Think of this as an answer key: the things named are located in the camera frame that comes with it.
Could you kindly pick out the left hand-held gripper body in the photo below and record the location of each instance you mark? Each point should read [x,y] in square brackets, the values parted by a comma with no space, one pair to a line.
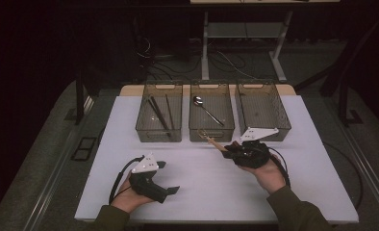
[146,165]

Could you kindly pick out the large black metal stand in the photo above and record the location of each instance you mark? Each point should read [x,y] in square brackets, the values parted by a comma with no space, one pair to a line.
[343,102]

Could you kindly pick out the black metal spoon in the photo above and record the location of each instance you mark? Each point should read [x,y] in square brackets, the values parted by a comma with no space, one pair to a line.
[197,101]

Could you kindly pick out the person's right hand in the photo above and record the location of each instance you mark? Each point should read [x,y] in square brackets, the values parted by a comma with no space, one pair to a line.
[269,176]

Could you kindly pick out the smoky clear plastic bin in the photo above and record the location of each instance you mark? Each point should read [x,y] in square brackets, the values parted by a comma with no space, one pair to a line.
[146,125]
[210,128]
[261,109]

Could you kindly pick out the person's left hand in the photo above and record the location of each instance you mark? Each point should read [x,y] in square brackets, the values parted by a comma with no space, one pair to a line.
[126,199]

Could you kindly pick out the white metal desk frame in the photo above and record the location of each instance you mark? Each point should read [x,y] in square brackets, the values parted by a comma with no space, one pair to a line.
[205,57]

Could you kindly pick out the black floor frame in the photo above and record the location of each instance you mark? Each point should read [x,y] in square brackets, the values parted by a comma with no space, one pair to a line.
[82,149]

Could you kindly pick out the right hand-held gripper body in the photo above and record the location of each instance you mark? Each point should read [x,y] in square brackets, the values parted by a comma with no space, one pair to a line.
[253,155]

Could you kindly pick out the white table sheet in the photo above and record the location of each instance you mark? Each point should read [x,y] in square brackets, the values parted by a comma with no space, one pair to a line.
[210,192]

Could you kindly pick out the black chopsticks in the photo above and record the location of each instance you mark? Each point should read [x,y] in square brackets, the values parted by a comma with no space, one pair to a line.
[161,117]

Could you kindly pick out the aluminium floor rail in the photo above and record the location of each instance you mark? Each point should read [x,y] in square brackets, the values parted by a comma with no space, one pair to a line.
[370,179]
[53,179]

